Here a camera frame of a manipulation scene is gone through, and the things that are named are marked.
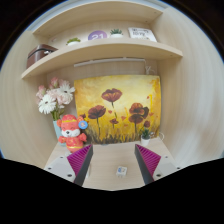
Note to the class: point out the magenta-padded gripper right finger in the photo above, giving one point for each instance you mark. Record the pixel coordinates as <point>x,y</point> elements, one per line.
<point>149,160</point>

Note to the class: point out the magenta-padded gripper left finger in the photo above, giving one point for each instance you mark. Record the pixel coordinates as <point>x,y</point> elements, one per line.
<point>79,159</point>

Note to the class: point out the white block charger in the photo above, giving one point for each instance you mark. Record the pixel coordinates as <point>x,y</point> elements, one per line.
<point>121,171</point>

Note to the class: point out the small potted plant white pot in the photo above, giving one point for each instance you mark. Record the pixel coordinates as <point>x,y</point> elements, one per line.
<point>145,141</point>

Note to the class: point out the red plush toy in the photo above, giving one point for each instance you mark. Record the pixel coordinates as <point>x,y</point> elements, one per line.
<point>72,135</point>

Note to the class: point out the pale teal vase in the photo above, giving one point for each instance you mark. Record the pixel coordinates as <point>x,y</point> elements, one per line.
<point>57,130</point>

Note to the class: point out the pink and white flower bouquet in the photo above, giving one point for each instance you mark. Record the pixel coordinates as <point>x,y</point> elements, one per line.
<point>56,96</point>

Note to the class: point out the yellow poppy painting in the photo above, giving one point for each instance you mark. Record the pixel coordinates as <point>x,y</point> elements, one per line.
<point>133,90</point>

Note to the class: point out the white light bar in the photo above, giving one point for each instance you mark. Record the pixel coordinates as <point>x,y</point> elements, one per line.
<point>110,61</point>

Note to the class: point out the wooden shelf unit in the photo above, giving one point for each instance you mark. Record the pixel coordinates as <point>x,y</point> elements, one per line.
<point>106,48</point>

